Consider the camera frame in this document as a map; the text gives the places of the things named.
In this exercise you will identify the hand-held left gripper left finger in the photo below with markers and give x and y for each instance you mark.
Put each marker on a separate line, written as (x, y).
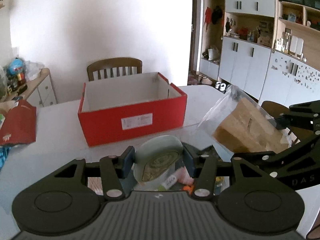
(128, 162)

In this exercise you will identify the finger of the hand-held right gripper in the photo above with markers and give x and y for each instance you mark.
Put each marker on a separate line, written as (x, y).
(280, 156)
(300, 117)

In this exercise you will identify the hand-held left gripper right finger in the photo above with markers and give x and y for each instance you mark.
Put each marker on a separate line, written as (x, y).
(189, 162)

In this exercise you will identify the pink packet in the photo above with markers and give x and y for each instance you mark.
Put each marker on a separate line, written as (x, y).
(186, 176)

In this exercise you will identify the pale green pouch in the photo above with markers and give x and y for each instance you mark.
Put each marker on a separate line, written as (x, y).
(156, 158)

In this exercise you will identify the white green tube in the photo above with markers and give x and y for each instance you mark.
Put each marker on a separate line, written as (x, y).
(167, 181)

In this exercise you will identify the red cardboard box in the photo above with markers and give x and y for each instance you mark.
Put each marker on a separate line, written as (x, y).
(130, 120)

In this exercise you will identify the clear bag of wooden blocks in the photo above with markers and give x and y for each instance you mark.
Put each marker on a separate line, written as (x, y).
(246, 127)

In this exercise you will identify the white shoes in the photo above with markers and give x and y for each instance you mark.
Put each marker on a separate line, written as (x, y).
(221, 86)

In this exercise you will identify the brown wooden chair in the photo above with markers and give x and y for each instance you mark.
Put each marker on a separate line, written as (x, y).
(113, 67)

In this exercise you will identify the white bag in cabinet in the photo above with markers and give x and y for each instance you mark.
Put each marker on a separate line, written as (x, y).
(213, 53)

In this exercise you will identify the white sideboard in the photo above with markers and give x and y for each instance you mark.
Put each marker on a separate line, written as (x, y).
(41, 90)

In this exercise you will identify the blue gloves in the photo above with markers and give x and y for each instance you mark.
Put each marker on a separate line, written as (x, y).
(3, 157)

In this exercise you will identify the black hanging bag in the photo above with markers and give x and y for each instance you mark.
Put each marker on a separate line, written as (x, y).
(217, 15)

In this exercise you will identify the white plastic bag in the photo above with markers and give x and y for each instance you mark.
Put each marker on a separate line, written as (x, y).
(33, 70)

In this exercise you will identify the dark wooden door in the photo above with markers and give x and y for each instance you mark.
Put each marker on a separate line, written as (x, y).
(193, 30)

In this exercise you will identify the red hanging garment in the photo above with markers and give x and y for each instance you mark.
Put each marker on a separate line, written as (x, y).
(207, 17)

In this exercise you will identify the blue globe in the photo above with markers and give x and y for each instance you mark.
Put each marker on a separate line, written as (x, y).
(15, 66)

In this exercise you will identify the white wall cabinet unit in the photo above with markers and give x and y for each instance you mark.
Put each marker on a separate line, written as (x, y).
(260, 45)

